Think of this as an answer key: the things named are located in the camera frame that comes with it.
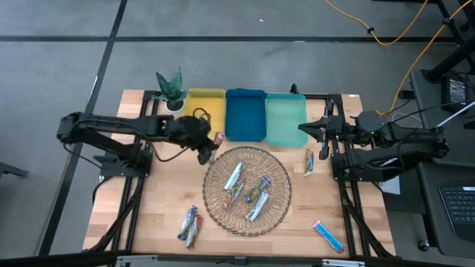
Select teal plastic tray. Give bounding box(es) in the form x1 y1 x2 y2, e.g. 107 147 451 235
265 93 309 148

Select grey side table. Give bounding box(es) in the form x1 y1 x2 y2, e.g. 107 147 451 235
409 69 475 166

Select black desk leg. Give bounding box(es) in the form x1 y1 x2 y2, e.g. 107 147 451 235
422 0 475 83

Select white green granola bar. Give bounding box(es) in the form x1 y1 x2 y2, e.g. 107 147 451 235
223 161 246 192

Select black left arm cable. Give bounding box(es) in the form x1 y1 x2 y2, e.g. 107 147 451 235
150 142 192 163

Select snack bars in basket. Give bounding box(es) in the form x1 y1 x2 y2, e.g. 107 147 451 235
244 189 271 223

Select black laptop keyboard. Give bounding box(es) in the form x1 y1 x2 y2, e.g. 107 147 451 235
439 185 475 243

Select dark furniture foot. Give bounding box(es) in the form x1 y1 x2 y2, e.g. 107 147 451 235
0 162 30 179

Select white rod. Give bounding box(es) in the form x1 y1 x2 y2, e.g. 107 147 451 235
434 110 475 129

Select dark desk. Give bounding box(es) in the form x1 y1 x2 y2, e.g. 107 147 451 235
415 161 475 259

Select white paper sheet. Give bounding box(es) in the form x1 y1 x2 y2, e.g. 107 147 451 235
378 174 402 196

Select snack bars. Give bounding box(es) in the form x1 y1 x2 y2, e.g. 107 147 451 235
244 189 271 223
177 205 198 241

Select yellow extension cable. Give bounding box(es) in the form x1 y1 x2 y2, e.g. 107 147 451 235
375 0 475 116
323 0 430 47

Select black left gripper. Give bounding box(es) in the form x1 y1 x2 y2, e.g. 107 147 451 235
171 113 220 166

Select white plant pot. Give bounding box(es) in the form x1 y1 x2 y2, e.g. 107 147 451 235
165 99 186 113

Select black power adapter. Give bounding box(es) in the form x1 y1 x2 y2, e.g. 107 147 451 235
441 73 469 112

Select green snake plant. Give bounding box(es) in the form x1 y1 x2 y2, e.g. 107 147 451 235
154 67 189 103

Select pink and blue bar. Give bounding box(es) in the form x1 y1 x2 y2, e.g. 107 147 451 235
311 220 346 254

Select yellow blue granola bar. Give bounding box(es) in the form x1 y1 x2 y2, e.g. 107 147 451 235
303 148 315 177

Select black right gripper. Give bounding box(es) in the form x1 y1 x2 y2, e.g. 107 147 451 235
298 105 353 161

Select yellow plastic tray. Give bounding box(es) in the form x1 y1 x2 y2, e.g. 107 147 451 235
183 88 227 140

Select round wicker basket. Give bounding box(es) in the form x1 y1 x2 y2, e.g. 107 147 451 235
202 145 293 237

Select blue plastic tray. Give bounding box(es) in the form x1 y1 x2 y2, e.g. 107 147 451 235
224 88 268 143

